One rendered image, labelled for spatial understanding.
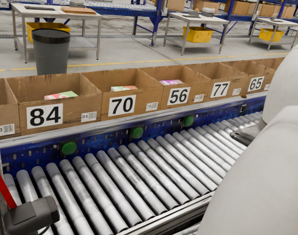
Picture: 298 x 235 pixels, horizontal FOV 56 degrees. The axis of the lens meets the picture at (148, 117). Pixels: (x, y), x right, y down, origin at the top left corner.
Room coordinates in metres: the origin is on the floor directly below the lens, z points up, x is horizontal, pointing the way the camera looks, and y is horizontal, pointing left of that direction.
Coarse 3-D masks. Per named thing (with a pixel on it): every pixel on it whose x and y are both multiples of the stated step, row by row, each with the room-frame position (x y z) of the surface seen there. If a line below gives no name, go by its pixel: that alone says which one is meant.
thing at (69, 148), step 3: (66, 144) 1.07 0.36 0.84; (69, 144) 1.08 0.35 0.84; (72, 144) 1.09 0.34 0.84; (75, 144) 1.10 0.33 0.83; (63, 147) 1.07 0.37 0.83; (66, 147) 1.07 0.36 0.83; (69, 147) 1.08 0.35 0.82; (72, 147) 1.09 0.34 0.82; (75, 147) 1.10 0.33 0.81; (63, 150) 1.06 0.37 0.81; (66, 150) 1.07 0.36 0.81; (69, 150) 1.08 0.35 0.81; (72, 150) 1.09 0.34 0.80; (75, 150) 1.10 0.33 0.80; (66, 153) 1.07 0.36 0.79; (69, 153) 1.08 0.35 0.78
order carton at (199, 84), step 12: (156, 72) 1.83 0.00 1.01; (168, 72) 1.90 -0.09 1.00; (180, 72) 1.97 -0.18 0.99; (192, 72) 1.89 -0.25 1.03; (180, 84) 1.58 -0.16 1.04; (192, 84) 1.64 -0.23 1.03; (204, 84) 1.72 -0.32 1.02; (168, 96) 1.54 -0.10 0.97; (192, 96) 1.66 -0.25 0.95; (204, 96) 1.74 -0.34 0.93; (168, 108) 1.55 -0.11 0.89
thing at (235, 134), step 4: (256, 124) 0.77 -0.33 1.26; (232, 132) 0.69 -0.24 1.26; (236, 132) 0.70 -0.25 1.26; (232, 136) 0.68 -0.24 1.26; (236, 136) 0.67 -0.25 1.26; (240, 136) 0.68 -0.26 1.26; (236, 140) 0.67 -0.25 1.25; (240, 140) 0.66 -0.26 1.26; (244, 140) 0.65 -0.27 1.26; (248, 140) 0.66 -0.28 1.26; (244, 144) 0.65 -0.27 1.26; (248, 144) 0.64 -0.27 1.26
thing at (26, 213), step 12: (24, 204) 0.47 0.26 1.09; (36, 204) 0.48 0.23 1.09; (48, 204) 0.49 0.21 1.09; (12, 216) 0.44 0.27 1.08; (24, 216) 0.44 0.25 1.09; (36, 216) 0.45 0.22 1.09; (48, 216) 0.46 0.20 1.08; (12, 228) 0.41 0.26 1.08; (24, 228) 0.42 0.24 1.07; (36, 228) 0.44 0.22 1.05
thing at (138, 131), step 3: (135, 129) 1.32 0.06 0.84; (138, 129) 1.32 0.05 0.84; (141, 129) 1.34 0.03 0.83; (132, 132) 1.31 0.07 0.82; (135, 132) 1.31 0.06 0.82; (138, 132) 1.32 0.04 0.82; (141, 132) 1.34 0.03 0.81; (132, 135) 1.31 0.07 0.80; (135, 135) 1.31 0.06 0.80; (138, 135) 1.33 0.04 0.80
